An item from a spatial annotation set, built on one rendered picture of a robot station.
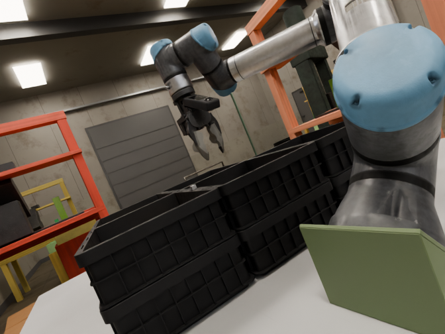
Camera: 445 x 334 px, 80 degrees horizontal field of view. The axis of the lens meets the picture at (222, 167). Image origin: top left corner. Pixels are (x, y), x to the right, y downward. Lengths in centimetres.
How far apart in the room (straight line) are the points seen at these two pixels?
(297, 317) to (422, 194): 27
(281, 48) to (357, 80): 46
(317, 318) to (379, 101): 33
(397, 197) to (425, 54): 18
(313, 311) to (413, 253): 21
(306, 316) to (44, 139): 986
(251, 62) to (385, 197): 54
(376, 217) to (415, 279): 8
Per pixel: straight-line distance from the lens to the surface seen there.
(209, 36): 79
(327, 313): 50
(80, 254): 54
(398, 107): 35
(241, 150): 1178
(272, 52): 80
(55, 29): 718
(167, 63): 82
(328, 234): 42
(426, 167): 48
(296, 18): 466
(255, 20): 302
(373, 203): 42
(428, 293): 40
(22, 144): 1014
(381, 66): 37
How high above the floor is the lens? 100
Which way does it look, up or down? 3 degrees down
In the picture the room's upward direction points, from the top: 23 degrees counter-clockwise
